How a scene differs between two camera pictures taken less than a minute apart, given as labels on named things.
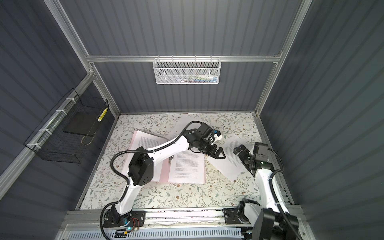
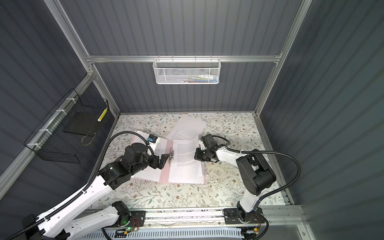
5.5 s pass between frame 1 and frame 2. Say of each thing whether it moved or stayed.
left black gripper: moved
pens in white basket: stayed
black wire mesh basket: stayed
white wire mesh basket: stayed
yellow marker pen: stayed
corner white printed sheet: moved
